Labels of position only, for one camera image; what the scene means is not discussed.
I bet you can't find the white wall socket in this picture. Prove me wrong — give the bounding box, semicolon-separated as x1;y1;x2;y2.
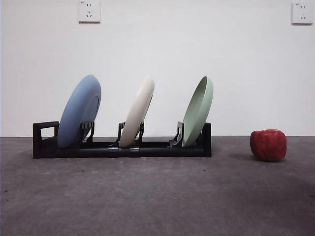
78;0;101;24
291;1;314;25

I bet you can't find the blue plate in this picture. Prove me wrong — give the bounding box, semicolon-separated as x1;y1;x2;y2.
57;74;102;149

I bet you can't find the green plate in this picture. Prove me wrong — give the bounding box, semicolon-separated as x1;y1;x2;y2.
182;75;214;148

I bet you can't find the cream yellow plate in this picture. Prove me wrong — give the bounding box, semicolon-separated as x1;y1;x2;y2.
119;76;156;148

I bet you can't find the black plastic plate rack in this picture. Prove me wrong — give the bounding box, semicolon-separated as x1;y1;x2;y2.
32;120;212;159

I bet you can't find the red apple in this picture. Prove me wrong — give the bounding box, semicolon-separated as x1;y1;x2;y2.
250;128;287;162

